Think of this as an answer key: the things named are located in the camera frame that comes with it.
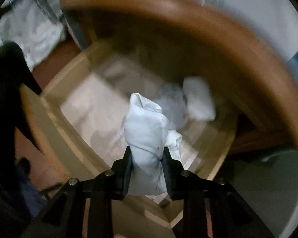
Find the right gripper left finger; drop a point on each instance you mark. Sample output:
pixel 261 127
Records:
pixel 88 201

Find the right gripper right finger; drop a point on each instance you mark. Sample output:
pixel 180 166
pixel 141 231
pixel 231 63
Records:
pixel 211 209

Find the light blue underwear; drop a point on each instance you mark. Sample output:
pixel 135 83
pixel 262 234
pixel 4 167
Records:
pixel 147 133

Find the wooden drawer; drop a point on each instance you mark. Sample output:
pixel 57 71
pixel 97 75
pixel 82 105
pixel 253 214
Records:
pixel 78 124

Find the pale grey folded underwear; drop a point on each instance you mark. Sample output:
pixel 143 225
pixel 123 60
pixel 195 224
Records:
pixel 190 101

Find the grey cube stool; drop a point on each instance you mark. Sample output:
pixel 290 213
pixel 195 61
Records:
pixel 270 185

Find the white floral bedding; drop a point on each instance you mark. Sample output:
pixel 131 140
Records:
pixel 27 25

